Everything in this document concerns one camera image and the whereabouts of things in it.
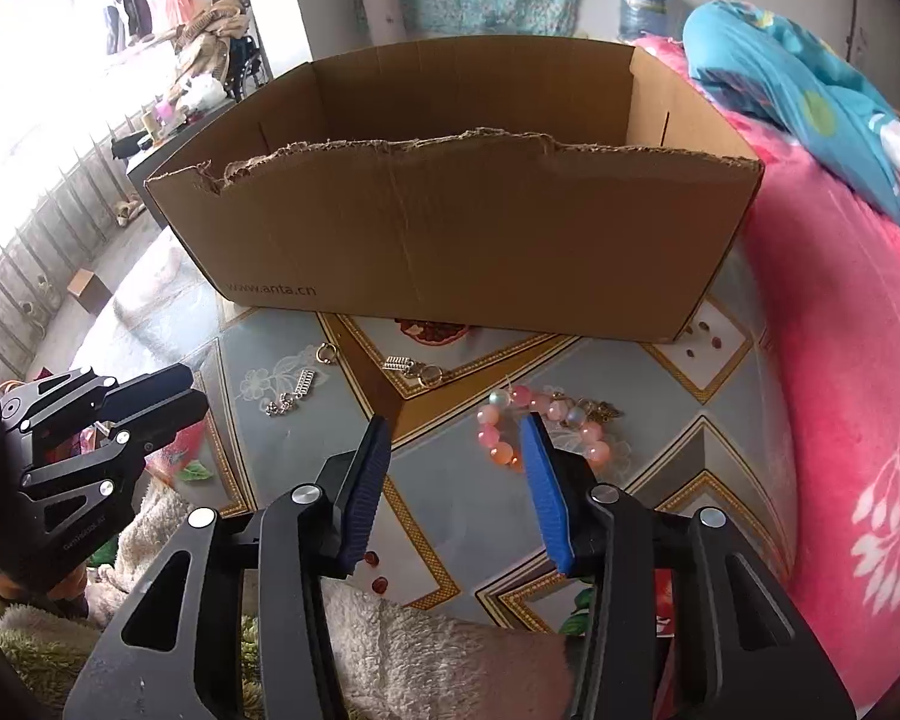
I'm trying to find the fruit pattern tablecloth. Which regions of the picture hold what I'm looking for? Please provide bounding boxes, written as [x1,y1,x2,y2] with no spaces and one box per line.
[76,234,782,632]

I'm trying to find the bicycle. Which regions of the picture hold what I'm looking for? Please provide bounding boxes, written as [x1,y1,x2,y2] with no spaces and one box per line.
[224,34,266,103]

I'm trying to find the blue water bottle on dispenser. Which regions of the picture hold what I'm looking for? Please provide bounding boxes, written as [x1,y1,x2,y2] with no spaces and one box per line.
[619,0,668,41]

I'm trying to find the grey cabinet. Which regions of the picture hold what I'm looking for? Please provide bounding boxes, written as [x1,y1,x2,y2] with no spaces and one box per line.
[122,96,242,231]

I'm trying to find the pink bead bracelet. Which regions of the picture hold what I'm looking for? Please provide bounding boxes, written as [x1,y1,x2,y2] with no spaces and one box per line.
[474,383,614,472]

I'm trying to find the pile of clothes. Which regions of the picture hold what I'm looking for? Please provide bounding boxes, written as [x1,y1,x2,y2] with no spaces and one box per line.
[172,0,250,89]

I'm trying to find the pink floral blanket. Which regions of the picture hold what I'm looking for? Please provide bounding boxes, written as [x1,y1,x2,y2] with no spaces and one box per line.
[629,32,900,714]

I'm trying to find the silver chain bracelet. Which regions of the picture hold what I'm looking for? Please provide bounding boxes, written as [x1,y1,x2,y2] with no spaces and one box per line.
[261,369,319,418]

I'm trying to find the small cardboard box on floor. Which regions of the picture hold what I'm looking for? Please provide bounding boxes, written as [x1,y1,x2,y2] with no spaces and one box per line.
[68,268,113,316]

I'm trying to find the brown cardboard box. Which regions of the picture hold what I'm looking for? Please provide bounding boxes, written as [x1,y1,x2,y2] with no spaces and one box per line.
[148,36,764,343]

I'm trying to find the blue quilt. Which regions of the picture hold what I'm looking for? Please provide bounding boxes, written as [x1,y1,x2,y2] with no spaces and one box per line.
[683,0,900,227]

